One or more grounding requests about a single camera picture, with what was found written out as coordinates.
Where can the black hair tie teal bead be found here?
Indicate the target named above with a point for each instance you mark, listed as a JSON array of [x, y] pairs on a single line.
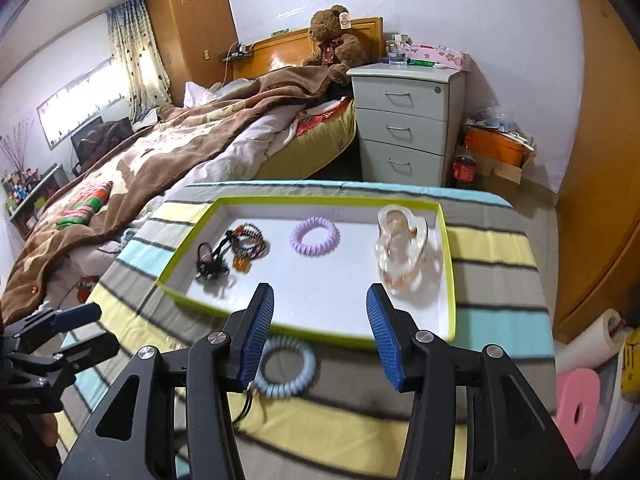
[[250, 396]]

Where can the patterned curtain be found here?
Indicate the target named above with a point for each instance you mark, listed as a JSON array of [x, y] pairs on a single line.
[[135, 51]]

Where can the grey drawer nightstand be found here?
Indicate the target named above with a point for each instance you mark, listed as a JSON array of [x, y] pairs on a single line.
[[408, 119]]

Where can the wooden wardrobe corner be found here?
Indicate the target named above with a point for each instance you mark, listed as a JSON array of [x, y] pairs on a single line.
[[191, 35]]

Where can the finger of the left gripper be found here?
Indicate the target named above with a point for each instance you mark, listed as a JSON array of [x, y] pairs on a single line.
[[65, 321], [71, 360]]

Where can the wooden headboard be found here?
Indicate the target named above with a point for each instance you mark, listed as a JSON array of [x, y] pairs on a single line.
[[291, 48]]

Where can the green cardboard box tray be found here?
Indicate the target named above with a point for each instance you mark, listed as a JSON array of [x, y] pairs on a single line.
[[320, 298]]

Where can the clear beige hair claw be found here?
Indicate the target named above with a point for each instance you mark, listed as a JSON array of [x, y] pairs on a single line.
[[407, 260]]

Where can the wooden wardrobe right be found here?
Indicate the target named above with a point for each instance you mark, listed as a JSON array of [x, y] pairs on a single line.
[[598, 206]]

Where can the orange basin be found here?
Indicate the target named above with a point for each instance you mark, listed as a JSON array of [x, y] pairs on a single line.
[[497, 146]]

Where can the pink floral box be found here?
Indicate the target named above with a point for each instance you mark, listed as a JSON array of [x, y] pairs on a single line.
[[440, 55]]

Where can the dark bead bracelet amber pendants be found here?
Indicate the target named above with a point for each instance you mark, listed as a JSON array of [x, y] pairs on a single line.
[[237, 249]]

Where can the red green pillow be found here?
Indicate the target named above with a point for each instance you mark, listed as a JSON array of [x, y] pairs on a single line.
[[90, 202]]

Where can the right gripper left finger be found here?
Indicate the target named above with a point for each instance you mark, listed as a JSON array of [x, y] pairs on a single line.
[[252, 333]]

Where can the striped tablecloth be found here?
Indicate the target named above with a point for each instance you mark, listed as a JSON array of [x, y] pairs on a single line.
[[351, 423]]

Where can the brown teddy bear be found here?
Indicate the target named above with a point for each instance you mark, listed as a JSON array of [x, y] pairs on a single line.
[[337, 48]]

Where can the cola bottle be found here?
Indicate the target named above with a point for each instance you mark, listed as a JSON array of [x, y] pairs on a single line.
[[464, 169]]

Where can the white paper roll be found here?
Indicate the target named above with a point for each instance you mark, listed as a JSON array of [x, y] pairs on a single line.
[[598, 343]]

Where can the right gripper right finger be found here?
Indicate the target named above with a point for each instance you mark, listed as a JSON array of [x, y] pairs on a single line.
[[390, 335]]

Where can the person left hand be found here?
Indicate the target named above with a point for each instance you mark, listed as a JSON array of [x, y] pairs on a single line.
[[46, 426]]

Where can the brown fleece blanket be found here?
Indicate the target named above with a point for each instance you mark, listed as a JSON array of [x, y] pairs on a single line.
[[147, 164]]

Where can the pink plastic stool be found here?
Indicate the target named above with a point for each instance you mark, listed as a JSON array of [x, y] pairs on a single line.
[[577, 400]]

